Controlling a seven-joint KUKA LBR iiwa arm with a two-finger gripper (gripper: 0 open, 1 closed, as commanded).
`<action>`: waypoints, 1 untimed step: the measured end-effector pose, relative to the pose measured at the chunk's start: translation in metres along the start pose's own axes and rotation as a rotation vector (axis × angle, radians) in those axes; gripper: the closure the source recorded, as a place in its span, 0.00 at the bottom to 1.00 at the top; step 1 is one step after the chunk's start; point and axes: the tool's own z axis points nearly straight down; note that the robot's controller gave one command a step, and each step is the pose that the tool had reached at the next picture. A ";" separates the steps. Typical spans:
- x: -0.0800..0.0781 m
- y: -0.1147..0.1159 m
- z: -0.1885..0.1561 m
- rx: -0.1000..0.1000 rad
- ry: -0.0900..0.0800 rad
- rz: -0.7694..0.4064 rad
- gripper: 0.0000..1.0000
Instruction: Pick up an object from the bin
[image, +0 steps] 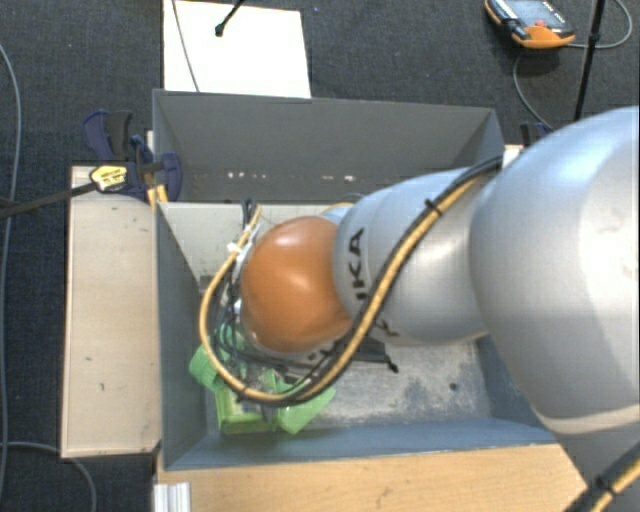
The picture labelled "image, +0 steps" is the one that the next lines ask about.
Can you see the grey metal bin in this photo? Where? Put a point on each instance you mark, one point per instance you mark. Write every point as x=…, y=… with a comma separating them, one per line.
x=310, y=145

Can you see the pale wood flat board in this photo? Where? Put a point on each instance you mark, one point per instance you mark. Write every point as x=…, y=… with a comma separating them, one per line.
x=112, y=310

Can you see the bright green blocky object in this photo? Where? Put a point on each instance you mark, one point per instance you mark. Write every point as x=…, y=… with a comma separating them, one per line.
x=300, y=414

